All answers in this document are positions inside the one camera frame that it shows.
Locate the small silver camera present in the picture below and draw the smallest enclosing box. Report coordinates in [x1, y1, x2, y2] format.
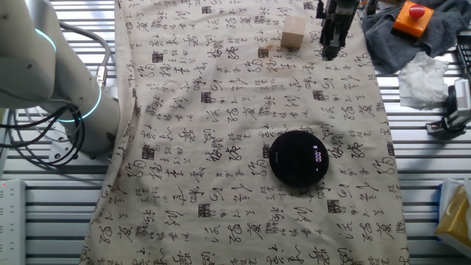
[446, 77, 471, 129]

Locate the light wooden block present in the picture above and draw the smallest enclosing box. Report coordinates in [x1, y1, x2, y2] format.
[280, 15, 307, 51]

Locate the black keyboard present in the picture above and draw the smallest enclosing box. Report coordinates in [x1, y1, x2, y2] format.
[456, 31, 471, 80]

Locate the black round digital scale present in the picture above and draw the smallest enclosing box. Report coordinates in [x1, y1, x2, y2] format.
[268, 130, 330, 188]

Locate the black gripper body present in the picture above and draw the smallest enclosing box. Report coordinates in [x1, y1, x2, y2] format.
[315, 0, 361, 38]

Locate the black base cable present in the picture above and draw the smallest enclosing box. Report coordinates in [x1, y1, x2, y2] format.
[0, 106, 86, 169]
[0, 105, 80, 130]

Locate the white crumpled tissue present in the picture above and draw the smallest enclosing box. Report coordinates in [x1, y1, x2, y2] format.
[397, 51, 450, 110]

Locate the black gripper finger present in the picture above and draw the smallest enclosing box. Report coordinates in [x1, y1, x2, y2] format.
[320, 32, 334, 62]
[332, 35, 349, 60]

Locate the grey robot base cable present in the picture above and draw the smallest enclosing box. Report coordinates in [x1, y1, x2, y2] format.
[58, 21, 112, 89]

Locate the white power strip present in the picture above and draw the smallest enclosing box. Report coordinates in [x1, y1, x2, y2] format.
[0, 179, 26, 265]

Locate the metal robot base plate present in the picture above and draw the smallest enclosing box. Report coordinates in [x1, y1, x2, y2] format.
[47, 121, 111, 165]

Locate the orange emergency stop button box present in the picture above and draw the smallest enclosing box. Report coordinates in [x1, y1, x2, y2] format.
[392, 1, 435, 39]

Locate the beige calligraphy print cloth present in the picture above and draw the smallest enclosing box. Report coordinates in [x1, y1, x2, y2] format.
[79, 0, 411, 265]

